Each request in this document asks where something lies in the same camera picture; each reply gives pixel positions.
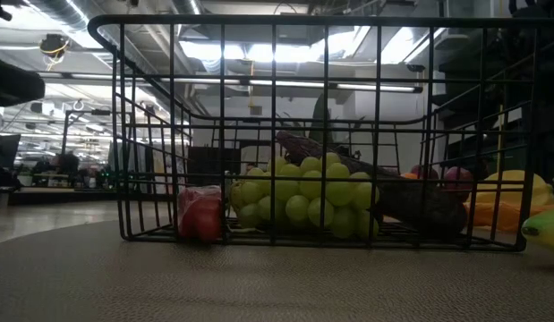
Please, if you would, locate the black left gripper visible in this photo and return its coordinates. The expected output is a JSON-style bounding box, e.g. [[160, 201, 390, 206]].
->
[[0, 56, 46, 107]]

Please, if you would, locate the dark red pepper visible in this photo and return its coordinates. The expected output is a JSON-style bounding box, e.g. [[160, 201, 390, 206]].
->
[[176, 185, 224, 244]]

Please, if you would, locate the green grape bunch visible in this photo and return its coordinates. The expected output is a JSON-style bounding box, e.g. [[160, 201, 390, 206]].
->
[[229, 152, 380, 241]]

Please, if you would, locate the dark purple long eggplant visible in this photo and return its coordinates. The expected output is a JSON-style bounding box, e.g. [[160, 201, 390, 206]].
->
[[276, 131, 469, 237]]

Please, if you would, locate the orange carrot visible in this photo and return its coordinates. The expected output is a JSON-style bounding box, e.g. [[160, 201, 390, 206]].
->
[[464, 201, 554, 233]]

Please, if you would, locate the yellow orange mango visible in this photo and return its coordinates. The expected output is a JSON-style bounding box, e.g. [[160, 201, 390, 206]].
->
[[475, 168, 554, 208]]

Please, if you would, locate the yellow banana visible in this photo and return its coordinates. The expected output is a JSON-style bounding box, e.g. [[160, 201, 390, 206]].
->
[[520, 208, 554, 251]]

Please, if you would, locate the hanging black ceiling device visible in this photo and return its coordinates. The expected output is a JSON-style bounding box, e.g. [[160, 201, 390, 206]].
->
[[38, 33, 72, 60]]

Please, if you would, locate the dark computer monitor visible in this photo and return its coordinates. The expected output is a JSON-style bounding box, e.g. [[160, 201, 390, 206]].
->
[[0, 133, 21, 170]]

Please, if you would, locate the person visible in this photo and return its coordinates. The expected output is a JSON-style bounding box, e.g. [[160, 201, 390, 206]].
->
[[56, 150, 81, 178]]

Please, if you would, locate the long white light bar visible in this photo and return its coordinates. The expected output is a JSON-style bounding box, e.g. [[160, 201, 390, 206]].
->
[[37, 70, 424, 94]]

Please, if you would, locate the silver ventilation duct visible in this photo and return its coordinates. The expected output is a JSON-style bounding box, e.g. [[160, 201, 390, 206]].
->
[[25, 0, 103, 32]]

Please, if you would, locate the black aluminium table frame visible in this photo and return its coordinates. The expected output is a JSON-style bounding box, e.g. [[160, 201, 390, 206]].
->
[[0, 186, 121, 209]]

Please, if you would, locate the black wire basket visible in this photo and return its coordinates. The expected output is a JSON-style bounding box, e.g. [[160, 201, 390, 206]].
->
[[87, 13, 554, 252]]

